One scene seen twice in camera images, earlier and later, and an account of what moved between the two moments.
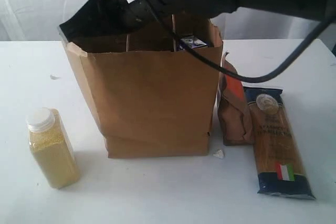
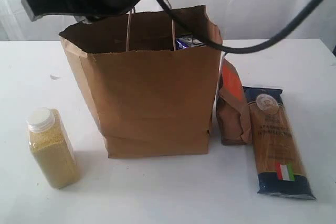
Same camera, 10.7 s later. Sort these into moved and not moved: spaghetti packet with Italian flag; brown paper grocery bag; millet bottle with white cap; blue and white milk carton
Moved: blue and white milk carton
Not moved: millet bottle with white cap; spaghetti packet with Italian flag; brown paper grocery bag
